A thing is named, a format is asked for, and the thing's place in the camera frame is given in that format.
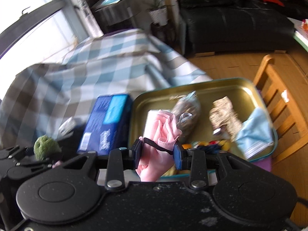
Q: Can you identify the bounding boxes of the green scrubber ball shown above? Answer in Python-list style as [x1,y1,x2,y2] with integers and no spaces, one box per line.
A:
[33,135,62,161]

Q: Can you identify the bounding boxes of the patterned curtain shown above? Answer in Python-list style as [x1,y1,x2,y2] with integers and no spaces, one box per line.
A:
[73,0,103,38]

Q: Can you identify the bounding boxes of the black leather sofa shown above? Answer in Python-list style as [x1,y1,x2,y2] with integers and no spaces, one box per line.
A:
[177,0,307,55]

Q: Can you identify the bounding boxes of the mesh potpourri sachet bag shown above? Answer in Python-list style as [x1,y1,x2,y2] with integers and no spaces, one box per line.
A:
[169,91,201,144]

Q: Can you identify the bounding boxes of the grey round side table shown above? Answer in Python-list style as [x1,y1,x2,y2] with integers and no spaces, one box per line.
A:
[91,0,141,33]

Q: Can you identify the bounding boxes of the wooden chair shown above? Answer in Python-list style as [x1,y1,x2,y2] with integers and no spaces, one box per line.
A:
[253,55,307,165]

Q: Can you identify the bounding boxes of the gold metal tin tray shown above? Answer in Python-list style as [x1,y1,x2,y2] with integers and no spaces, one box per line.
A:
[128,78,273,146]

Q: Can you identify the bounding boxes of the white wet wipe packet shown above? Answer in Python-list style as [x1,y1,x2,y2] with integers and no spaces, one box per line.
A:
[59,117,76,136]

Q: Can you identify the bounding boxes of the light blue printed pouch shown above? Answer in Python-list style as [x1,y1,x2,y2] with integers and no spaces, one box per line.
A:
[182,140,231,155]

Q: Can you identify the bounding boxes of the light blue face mask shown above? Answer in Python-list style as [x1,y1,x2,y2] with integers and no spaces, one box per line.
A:
[235,107,274,160]

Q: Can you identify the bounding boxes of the beige knitted cloth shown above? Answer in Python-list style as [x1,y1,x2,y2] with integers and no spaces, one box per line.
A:
[209,96,242,142]

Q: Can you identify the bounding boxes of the white potted plant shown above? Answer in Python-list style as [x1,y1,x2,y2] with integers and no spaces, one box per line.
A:
[146,0,174,27]

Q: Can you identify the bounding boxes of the blue Tempo tissue pack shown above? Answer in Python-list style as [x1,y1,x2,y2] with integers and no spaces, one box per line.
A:
[78,93,133,155]

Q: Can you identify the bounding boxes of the dark plant stool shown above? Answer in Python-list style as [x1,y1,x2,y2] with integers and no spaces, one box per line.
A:
[150,20,176,46]

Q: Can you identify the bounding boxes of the plaid checkered cloth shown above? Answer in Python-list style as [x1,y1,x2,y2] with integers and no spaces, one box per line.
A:
[1,29,210,148]

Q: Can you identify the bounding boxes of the pink cloth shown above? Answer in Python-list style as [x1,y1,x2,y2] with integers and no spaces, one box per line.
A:
[136,110,182,182]

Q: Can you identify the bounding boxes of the green edged desk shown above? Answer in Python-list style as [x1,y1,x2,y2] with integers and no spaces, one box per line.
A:
[288,17,308,51]

